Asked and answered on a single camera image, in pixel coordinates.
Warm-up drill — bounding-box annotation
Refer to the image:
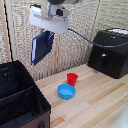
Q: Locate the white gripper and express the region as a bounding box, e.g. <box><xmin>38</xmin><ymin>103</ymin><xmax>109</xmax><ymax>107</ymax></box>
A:
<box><xmin>28</xmin><ymin>4</ymin><xmax>71</xmax><ymax>46</ymax></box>

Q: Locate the dark blue book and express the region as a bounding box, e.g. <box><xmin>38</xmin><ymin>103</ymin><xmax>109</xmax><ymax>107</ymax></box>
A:
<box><xmin>30</xmin><ymin>30</ymin><xmax>55</xmax><ymax>67</ymax></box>

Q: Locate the woven folding screen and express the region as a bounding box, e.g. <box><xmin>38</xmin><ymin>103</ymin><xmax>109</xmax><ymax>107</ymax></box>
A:
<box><xmin>0</xmin><ymin>0</ymin><xmax>128</xmax><ymax>82</ymax></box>

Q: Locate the red plastic cup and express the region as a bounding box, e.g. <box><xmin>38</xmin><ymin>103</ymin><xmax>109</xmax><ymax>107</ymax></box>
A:
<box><xmin>66</xmin><ymin>72</ymin><xmax>79</xmax><ymax>88</ymax></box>

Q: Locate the blue plastic bowl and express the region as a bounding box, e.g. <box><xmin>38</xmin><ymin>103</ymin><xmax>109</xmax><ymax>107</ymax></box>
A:
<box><xmin>57</xmin><ymin>83</ymin><xmax>76</xmax><ymax>100</ymax></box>

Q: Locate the black paper shredder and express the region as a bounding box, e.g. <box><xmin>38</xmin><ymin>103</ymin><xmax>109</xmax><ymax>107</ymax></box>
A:
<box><xmin>87</xmin><ymin>28</ymin><xmax>128</xmax><ymax>80</ymax></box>

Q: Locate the black fabric storage box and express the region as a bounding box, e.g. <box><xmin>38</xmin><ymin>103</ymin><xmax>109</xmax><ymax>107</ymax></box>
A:
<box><xmin>0</xmin><ymin>60</ymin><xmax>52</xmax><ymax>128</ymax></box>

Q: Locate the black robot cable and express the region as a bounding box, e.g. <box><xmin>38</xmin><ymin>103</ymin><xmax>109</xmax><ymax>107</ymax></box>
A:
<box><xmin>67</xmin><ymin>27</ymin><xmax>128</xmax><ymax>49</ymax></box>

